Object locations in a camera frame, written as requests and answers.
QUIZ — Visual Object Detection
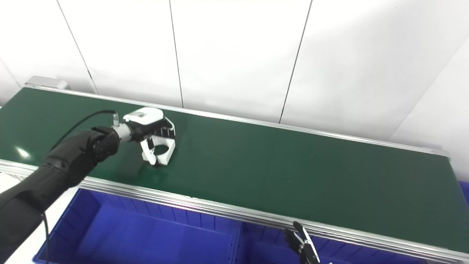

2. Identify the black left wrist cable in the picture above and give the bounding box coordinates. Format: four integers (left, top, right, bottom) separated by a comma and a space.
41, 110, 120, 264

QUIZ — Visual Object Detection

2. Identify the white square part with hole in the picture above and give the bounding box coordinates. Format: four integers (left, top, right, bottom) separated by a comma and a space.
141, 116, 177, 168

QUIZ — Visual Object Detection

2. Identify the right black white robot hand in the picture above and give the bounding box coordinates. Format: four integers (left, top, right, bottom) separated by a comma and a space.
284, 220, 321, 264

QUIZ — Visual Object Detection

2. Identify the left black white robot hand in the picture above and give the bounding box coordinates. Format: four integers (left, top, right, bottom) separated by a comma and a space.
123, 107, 176, 166

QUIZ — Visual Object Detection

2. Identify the green conveyor belt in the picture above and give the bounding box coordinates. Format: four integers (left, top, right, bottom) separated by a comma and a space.
0, 87, 469, 254

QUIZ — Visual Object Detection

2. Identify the blue plastic bin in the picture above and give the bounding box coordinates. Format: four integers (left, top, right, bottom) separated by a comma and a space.
32, 187, 243, 264
458, 180, 469, 206
234, 221, 430, 264

